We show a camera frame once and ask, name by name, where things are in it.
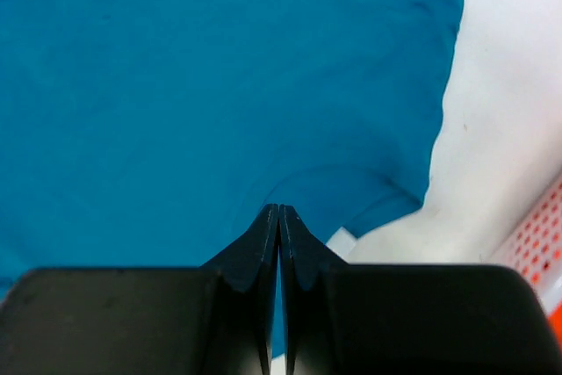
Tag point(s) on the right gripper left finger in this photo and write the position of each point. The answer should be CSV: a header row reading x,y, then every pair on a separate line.
x,y
213,319

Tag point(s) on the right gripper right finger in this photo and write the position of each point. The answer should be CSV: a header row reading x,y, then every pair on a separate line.
x,y
343,318

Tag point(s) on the blue t shirt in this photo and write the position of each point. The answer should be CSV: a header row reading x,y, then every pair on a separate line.
x,y
152,132

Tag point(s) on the white plastic basket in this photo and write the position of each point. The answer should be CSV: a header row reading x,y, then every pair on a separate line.
x,y
533,249

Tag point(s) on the orange t shirt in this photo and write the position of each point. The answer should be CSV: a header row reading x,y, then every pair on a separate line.
x,y
555,326

